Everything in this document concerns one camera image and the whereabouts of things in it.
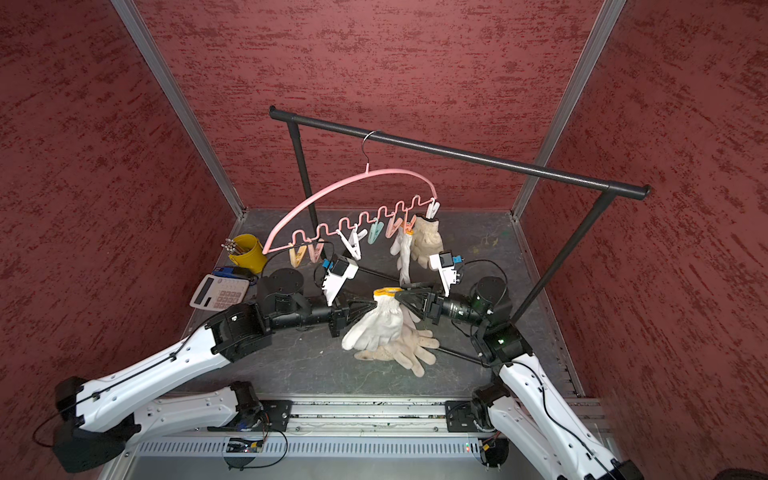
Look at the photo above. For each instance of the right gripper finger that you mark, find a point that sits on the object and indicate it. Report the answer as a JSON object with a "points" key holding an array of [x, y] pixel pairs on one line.
{"points": [[414, 293], [411, 312]]}

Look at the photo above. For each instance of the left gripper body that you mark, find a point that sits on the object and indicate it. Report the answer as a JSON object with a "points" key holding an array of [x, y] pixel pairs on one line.
{"points": [[334, 315]]}

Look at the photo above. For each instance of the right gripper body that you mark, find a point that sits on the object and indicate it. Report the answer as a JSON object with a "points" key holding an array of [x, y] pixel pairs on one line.
{"points": [[453, 308]]}

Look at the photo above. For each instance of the white work glove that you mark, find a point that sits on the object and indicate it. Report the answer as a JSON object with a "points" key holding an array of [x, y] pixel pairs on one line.
{"points": [[401, 249]]}

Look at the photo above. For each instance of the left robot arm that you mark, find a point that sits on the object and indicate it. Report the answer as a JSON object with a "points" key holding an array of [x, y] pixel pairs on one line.
{"points": [[101, 418]]}

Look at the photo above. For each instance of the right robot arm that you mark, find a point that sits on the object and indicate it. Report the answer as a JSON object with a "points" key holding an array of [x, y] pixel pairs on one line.
{"points": [[520, 403]]}

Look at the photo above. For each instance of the yellow cup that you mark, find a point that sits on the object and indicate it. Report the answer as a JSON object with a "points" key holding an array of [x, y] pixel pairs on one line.
{"points": [[245, 251]]}

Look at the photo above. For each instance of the blue stapler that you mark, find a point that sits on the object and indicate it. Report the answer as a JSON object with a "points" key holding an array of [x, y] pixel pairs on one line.
{"points": [[235, 272]]}

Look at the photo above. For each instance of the pink calculator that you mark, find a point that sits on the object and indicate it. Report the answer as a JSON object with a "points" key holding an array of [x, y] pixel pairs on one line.
{"points": [[216, 293]]}

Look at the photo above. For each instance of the right controller board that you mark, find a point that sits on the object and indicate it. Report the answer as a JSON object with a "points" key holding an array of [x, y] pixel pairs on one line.
{"points": [[493, 452]]}

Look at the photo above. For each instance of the controller board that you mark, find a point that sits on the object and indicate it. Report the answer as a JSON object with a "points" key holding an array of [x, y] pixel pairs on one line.
{"points": [[244, 446], [493, 452]]}

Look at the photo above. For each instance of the left controller board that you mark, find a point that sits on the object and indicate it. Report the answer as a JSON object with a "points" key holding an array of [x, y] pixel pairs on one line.
{"points": [[244, 446]]}

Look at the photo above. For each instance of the black clothes rack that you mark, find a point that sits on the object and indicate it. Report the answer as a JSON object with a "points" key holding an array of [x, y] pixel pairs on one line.
{"points": [[531, 312]]}

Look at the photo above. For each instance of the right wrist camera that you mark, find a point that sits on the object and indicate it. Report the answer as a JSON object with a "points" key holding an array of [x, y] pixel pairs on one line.
{"points": [[446, 264]]}

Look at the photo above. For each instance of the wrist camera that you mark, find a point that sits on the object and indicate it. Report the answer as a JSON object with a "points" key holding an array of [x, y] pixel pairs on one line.
{"points": [[446, 264], [338, 271]]}

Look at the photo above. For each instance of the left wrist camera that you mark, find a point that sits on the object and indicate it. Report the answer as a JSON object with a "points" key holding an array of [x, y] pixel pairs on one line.
{"points": [[338, 271]]}

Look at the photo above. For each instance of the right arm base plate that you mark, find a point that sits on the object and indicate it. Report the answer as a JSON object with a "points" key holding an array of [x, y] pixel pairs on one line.
{"points": [[465, 417]]}

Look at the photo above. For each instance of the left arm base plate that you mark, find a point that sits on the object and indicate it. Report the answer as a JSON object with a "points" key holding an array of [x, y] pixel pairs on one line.
{"points": [[270, 415]]}

